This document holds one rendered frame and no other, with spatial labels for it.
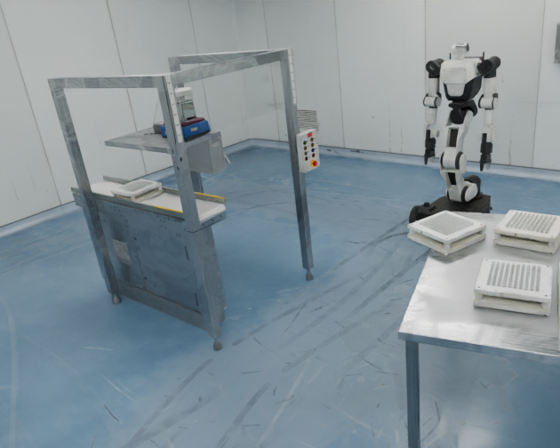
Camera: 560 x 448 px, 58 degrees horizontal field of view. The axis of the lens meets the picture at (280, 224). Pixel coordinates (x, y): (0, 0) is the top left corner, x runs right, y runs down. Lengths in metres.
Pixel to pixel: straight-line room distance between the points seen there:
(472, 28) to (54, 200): 4.89
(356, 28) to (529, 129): 2.28
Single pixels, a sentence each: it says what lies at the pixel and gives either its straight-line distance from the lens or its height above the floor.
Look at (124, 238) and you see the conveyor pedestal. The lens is 3.72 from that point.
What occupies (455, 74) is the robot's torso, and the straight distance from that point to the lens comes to 4.21.
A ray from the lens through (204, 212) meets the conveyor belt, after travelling 3.01.
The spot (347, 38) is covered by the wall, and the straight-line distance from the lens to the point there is 6.56.
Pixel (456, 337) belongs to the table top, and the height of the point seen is 0.82.
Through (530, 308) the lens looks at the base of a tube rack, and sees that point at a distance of 1.96.
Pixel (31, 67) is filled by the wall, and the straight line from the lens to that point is 6.23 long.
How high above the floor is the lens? 1.88
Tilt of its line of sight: 23 degrees down
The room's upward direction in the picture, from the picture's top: 7 degrees counter-clockwise
